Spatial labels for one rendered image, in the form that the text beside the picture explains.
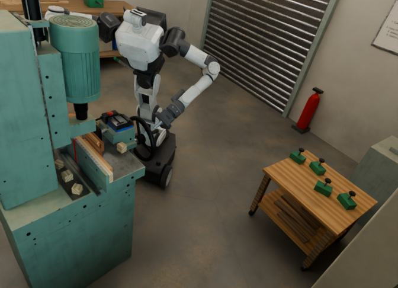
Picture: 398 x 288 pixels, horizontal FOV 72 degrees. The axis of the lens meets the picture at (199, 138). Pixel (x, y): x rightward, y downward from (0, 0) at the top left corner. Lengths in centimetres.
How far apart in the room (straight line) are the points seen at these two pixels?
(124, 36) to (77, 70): 64
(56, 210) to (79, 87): 54
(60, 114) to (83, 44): 30
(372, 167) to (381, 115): 101
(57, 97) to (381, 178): 244
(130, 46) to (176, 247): 142
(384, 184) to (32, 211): 250
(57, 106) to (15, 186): 37
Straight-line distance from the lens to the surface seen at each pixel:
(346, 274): 199
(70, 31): 113
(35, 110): 116
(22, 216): 138
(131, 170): 135
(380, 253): 180
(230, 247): 226
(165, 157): 256
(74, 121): 137
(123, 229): 178
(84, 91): 123
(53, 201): 139
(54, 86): 119
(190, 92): 164
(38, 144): 124
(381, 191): 279
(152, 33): 175
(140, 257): 211
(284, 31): 405
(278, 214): 235
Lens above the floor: 184
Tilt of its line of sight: 36 degrees down
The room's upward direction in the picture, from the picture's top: 12 degrees clockwise
